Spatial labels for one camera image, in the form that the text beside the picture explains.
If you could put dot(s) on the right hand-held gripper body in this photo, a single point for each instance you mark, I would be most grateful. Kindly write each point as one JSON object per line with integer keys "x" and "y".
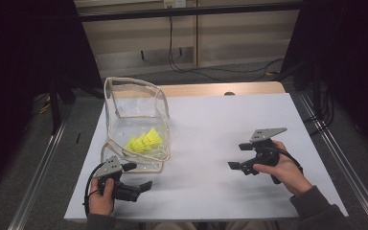
{"x": 266, "y": 153}

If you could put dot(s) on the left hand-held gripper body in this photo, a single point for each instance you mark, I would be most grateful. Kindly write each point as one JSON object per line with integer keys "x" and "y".
{"x": 108, "y": 167}

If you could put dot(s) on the transparent bag with beige trim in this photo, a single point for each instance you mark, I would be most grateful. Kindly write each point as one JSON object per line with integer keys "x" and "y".
{"x": 134, "y": 111}

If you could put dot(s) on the person's right hand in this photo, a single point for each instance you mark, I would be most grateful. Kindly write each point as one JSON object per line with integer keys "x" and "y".
{"x": 289, "y": 174}

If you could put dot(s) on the person's left hand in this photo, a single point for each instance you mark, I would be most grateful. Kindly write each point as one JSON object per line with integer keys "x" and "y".
{"x": 100, "y": 202}

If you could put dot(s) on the white table sheet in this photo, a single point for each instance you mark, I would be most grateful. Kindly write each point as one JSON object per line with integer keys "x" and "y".
{"x": 268, "y": 105}

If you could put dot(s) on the black metal stand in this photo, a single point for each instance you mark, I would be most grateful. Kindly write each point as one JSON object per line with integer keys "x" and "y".
{"x": 55, "y": 108}

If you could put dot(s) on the beige wooden cabinet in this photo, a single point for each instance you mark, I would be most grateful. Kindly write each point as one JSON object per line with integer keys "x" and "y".
{"x": 236, "y": 32}

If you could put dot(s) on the black curtain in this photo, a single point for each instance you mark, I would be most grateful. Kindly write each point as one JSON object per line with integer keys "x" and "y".
{"x": 19, "y": 64}
{"x": 357, "y": 64}

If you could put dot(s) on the aluminium floor rail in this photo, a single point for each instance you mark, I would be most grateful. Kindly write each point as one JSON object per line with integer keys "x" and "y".
{"x": 38, "y": 179}
{"x": 348, "y": 169}

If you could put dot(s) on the white wall socket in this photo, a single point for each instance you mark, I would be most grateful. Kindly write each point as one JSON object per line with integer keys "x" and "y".
{"x": 174, "y": 3}

